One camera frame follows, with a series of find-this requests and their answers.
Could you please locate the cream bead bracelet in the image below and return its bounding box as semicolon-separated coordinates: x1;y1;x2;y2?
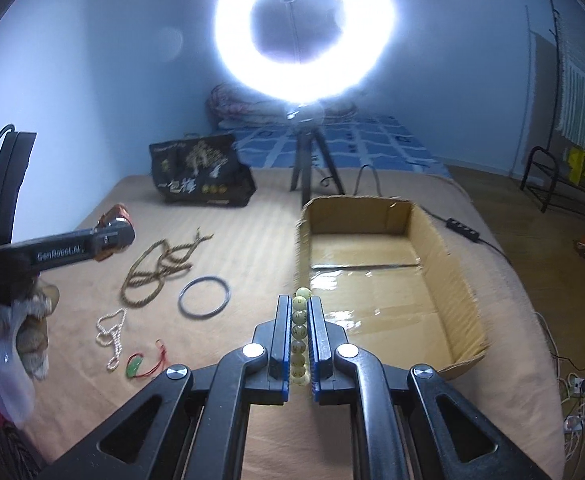
289;286;313;387

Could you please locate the brown wooden bead necklace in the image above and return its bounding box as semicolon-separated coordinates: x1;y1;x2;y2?
120;226;214;309

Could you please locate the white pearl necklace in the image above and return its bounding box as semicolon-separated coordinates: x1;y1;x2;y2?
95;308;128;373

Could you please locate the dark blue bangle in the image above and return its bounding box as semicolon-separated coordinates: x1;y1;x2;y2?
178;275;232;321

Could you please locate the green jade pendant red cord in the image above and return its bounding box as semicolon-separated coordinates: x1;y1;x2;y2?
125;339;170;380

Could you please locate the gloved left hand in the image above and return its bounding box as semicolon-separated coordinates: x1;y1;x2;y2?
0;280;59;428

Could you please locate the beige bed blanket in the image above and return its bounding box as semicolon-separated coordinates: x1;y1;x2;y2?
19;173;566;480

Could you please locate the open cardboard box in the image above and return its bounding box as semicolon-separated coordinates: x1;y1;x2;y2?
296;195;489;378

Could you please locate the black printed snack bag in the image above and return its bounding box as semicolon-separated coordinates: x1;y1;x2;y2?
149;133;257;207

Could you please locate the folded floral quilt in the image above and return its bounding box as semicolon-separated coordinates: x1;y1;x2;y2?
207;82;358;129

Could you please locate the black tripod stand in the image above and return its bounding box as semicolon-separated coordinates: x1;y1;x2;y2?
287;102;346;207

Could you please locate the black clothes rack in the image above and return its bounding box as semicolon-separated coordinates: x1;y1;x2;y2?
519;6;585;217

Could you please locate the striped hanging towel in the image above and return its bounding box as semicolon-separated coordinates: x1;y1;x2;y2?
555;13;585;150

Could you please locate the power strip with white cables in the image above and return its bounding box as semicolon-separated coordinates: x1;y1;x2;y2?
535;312;585;479

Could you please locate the white ring light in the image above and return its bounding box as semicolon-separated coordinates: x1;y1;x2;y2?
214;0;398;104

